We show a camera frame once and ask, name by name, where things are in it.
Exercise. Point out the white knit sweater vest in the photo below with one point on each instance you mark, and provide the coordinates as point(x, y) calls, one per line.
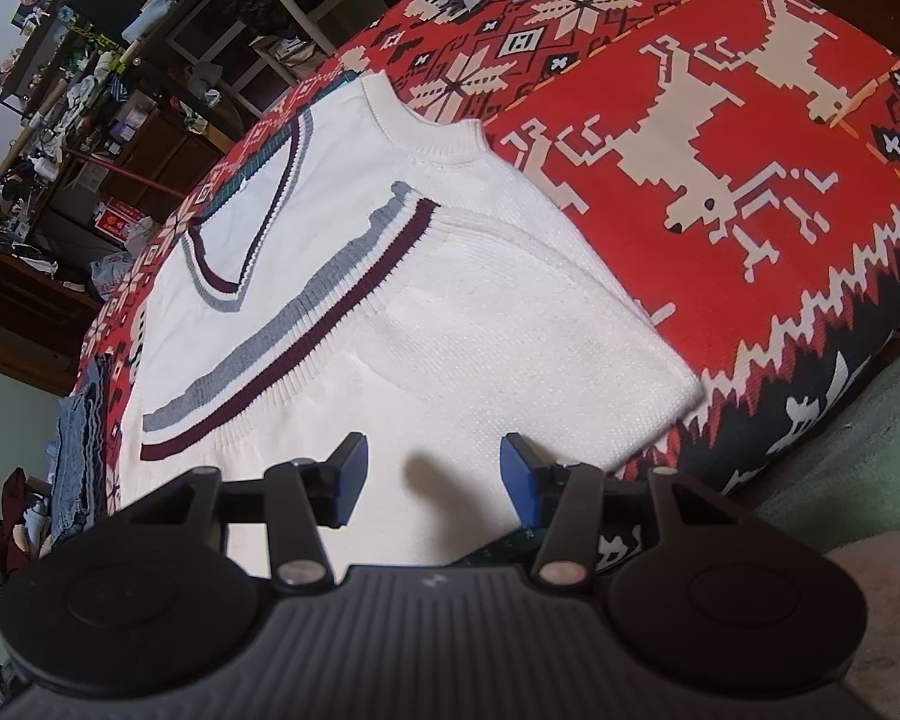
point(457, 315)

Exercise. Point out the red box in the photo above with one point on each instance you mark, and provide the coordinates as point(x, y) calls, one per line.
point(120, 219)

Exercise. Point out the black shelf rack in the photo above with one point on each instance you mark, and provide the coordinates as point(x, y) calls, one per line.
point(82, 52)

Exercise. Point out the red patterned blanket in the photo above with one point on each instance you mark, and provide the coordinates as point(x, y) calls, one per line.
point(720, 127)

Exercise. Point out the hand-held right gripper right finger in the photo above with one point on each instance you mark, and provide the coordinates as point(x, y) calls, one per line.
point(516, 480)

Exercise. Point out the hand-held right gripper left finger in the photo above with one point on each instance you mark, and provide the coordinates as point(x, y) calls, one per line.
point(352, 480)

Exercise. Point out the wooden desk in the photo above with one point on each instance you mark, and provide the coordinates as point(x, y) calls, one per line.
point(30, 315)

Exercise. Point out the folded blue jeans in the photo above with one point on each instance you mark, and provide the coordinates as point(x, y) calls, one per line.
point(79, 450)

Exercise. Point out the white tote bag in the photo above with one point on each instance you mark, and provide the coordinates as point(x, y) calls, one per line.
point(289, 60)

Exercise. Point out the white metal frame shelf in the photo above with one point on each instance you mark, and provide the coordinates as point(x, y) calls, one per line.
point(210, 37)

